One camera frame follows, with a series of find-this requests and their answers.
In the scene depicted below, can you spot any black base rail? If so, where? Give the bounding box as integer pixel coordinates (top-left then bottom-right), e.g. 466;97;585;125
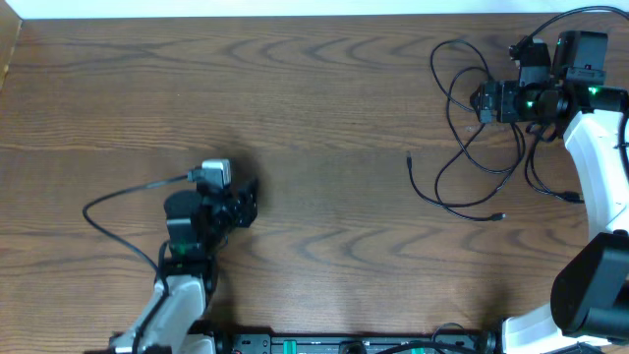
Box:
189;321;503;354

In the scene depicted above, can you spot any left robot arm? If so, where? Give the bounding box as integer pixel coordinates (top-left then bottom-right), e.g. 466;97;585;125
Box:
108;179;258;353

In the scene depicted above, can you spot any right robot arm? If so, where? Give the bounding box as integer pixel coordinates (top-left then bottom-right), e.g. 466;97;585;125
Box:
470;30;628;353

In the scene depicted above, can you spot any cardboard box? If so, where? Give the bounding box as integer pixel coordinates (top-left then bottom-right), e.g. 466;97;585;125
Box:
0;0;23;87

